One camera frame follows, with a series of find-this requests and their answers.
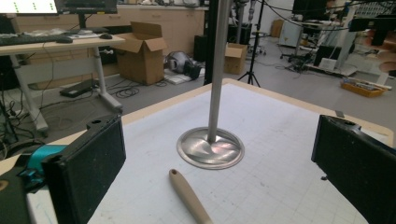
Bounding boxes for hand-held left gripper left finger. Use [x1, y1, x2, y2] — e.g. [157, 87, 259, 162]
[41, 113, 127, 224]

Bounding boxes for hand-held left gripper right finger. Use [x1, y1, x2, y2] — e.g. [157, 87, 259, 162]
[311, 114, 396, 224]

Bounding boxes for beige skimmer spoon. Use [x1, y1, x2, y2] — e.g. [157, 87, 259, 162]
[168, 168, 215, 224]

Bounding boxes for metal utensil stand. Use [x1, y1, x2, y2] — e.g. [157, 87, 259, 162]
[176, 0, 246, 171]

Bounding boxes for black flat case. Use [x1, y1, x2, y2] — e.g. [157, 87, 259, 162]
[59, 78, 99, 98]

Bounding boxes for orange tool tray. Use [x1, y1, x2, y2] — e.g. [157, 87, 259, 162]
[340, 77, 389, 98]

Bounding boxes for white grid mat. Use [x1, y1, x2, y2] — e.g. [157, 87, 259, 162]
[26, 83, 390, 224]

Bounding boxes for large open cardboard box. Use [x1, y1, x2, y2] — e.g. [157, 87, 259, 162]
[111, 21, 169, 87]

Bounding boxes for white-legged wooden desk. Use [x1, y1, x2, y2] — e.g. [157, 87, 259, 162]
[0, 32, 126, 133]

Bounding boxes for white flat board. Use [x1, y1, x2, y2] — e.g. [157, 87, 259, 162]
[163, 69, 206, 86]

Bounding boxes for black keyboard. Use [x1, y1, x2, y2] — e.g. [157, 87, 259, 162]
[0, 34, 68, 47]

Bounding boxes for silver grey bag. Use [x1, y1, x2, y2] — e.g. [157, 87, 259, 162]
[164, 50, 204, 80]

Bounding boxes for white cabinet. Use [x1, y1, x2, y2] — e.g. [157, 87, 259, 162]
[278, 20, 304, 49]

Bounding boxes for black tripod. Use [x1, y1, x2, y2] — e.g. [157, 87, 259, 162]
[237, 0, 266, 88]

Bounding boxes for small cardboard box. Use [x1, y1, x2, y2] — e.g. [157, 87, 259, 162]
[223, 42, 248, 76]

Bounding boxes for black monitor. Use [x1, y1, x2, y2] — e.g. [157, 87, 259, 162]
[54, 0, 119, 30]

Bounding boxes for coiled black cable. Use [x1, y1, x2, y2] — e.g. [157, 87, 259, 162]
[115, 85, 141, 99]

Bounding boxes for black metal post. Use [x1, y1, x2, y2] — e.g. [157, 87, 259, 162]
[204, 0, 220, 86]

